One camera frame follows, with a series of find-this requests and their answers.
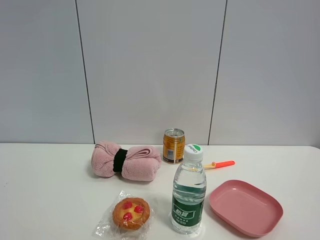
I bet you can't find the pink towel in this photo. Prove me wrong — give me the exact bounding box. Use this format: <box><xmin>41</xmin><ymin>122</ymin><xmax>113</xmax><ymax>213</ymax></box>
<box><xmin>91</xmin><ymin>141</ymin><xmax>162</xmax><ymax>182</ymax></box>

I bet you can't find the gold beverage can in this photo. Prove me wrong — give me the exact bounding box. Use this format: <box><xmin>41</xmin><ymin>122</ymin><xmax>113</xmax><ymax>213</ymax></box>
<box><xmin>163</xmin><ymin>128</ymin><xmax>185</xmax><ymax>164</ymax></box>

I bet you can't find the clear water bottle green label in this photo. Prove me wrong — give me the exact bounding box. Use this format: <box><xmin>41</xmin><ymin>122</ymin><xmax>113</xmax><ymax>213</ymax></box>
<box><xmin>171</xmin><ymin>144</ymin><xmax>207</xmax><ymax>234</ymax></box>

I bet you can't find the orange yellow plastic knife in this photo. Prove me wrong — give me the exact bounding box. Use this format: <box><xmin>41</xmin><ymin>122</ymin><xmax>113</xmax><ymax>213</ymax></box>
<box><xmin>203</xmin><ymin>160</ymin><xmax>236</xmax><ymax>170</ymax></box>

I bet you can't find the wrapped fruit tart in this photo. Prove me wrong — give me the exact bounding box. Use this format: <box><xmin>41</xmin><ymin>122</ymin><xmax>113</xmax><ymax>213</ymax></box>
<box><xmin>92</xmin><ymin>190</ymin><xmax>156</xmax><ymax>240</ymax></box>

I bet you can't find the pink plastic plate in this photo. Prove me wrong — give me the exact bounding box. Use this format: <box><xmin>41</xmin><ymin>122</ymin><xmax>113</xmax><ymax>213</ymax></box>
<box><xmin>208</xmin><ymin>179</ymin><xmax>284</xmax><ymax>238</ymax></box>

